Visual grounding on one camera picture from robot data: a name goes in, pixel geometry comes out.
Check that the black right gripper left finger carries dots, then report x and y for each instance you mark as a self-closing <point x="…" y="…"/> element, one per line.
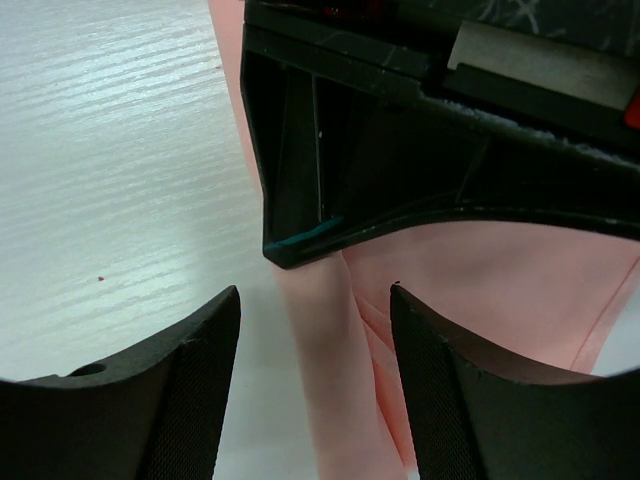
<point x="152" y="411"/>

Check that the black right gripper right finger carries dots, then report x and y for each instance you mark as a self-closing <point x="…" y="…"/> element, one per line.
<point x="480" y="411"/>

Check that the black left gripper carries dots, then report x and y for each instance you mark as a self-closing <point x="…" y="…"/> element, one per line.
<point x="369" y="117"/>

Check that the pink cloth napkin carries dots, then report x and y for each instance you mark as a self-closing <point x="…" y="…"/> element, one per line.
<point x="563" y="297"/>

